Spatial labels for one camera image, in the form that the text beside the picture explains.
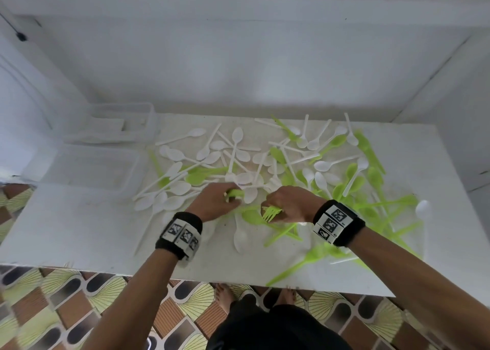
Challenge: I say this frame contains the green plastic fork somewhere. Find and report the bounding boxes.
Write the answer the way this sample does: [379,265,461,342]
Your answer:
[261,206,284,224]

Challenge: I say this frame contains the person's left hand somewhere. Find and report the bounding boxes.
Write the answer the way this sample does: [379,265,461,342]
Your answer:
[186,182,242,223]

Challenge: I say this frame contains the person's black trousers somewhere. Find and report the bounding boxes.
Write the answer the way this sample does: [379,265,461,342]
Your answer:
[206,294,353,350]

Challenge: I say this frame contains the person's left foot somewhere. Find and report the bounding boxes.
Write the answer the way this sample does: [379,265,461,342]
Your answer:
[214,283,239,315]

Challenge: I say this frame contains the person's right hand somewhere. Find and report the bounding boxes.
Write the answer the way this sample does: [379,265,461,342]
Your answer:
[265,185,327,224]

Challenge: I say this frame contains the large clear plastic container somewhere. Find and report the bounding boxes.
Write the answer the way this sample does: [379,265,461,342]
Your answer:
[20,143,149,200]

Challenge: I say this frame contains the person's right forearm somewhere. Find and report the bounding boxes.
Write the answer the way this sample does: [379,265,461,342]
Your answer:
[346,227,490,350]

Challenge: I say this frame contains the black wristband with markers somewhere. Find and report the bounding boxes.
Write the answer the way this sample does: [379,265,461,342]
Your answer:
[155,211,204,263]
[312,199,366,248]

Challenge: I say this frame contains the small clear plastic container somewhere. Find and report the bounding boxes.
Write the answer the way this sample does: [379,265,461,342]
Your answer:
[62,101,160,146]

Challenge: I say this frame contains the pile of white plastic spoons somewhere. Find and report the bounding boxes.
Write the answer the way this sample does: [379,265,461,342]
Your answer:
[131,112,433,255]

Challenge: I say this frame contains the person's left forearm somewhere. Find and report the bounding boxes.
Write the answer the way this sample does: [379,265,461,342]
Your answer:
[81,246,181,350]

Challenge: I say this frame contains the pile of green plastic cutlery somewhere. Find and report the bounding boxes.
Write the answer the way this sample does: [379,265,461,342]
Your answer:
[147,116,426,288]

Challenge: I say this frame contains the black left wristband with markers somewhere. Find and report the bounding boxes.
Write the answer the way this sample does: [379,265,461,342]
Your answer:
[155,211,204,263]

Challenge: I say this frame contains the person's foot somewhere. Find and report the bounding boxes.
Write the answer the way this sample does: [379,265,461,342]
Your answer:
[273,287,298,307]
[214,283,239,315]

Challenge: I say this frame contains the person's right foot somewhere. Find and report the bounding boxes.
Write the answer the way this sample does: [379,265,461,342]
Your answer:
[273,287,298,307]

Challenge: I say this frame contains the black wall cable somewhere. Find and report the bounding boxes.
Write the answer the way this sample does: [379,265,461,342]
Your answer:
[0,12,28,43]

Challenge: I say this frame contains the black right wristband with markers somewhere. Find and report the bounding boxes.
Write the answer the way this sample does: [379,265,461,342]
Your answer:
[312,199,366,248]

